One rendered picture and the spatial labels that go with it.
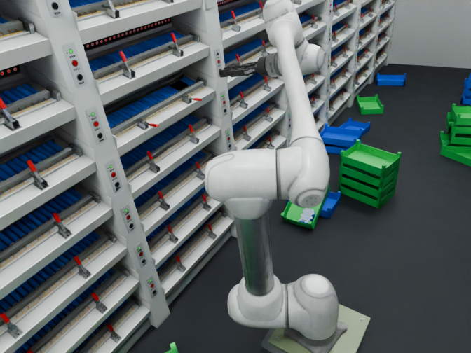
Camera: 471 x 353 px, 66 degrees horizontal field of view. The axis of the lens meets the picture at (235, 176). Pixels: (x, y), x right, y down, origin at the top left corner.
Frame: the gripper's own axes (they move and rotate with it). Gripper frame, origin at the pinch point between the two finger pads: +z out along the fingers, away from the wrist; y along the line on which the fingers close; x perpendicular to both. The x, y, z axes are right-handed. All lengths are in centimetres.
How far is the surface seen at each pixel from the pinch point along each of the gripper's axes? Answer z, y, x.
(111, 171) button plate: 17, 59, 15
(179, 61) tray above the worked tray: 11.9, 14.0, -10.0
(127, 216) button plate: 20, 59, 35
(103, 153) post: 15, 60, 8
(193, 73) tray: 25.8, -6.3, -0.3
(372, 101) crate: 18, -237, 103
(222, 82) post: 15.2, -12.4, 7.6
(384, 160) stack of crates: -32, -89, 89
